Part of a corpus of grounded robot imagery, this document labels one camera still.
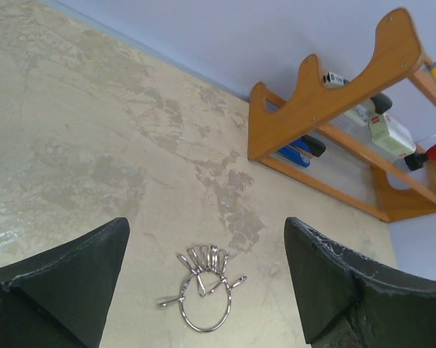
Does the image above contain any wooden shelf rack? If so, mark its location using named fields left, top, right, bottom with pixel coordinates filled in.
left=247, top=7, right=436, bottom=222

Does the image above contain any grey stapler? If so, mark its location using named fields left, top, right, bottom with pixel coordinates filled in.
left=323, top=71, right=392, bottom=126

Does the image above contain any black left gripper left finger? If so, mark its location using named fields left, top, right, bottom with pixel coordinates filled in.
left=0, top=217, right=130, bottom=347

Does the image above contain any silver keyring with clips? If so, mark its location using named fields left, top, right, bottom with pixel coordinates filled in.
left=157, top=244, right=247, bottom=334

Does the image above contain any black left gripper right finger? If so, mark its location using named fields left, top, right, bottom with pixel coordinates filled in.
left=284, top=217, right=436, bottom=347

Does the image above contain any blue stapler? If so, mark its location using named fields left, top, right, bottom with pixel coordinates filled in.
left=277, top=135, right=326, bottom=168

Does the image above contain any white green staples box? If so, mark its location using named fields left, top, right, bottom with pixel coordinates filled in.
left=368, top=113, right=416, bottom=158

